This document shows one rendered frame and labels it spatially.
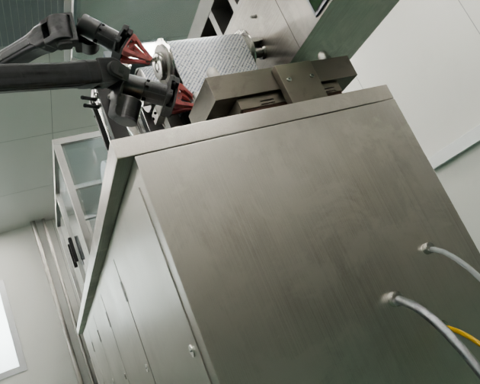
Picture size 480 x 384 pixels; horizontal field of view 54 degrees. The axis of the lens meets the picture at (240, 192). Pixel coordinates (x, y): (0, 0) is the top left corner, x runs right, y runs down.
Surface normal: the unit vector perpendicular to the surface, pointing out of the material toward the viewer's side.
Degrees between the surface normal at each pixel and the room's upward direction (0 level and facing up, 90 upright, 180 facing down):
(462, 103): 90
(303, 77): 90
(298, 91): 90
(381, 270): 90
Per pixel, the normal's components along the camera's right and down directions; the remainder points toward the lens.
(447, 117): -0.87, 0.25
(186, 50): 0.33, -0.38
